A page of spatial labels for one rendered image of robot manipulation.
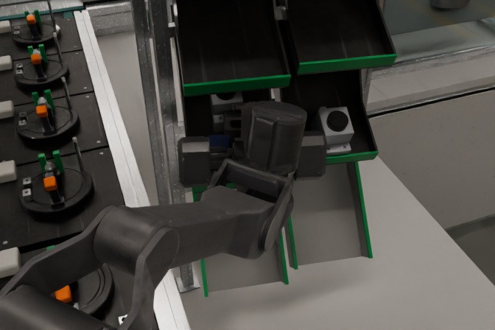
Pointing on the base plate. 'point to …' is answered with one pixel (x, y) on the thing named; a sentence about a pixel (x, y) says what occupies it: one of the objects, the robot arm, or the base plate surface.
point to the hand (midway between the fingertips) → (247, 144)
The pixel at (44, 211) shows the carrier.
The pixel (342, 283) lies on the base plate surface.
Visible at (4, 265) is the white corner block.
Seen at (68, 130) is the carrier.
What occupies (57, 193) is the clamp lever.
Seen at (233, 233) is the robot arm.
